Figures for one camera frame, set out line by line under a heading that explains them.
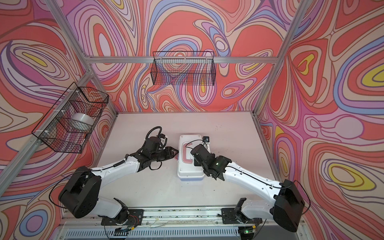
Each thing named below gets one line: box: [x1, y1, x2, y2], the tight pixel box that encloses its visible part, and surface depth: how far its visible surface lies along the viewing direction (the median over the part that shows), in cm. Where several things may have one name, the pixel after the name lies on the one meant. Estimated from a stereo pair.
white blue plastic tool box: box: [177, 134, 205, 181], surface depth 81 cm
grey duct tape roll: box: [71, 112, 94, 126], surface depth 75 cm
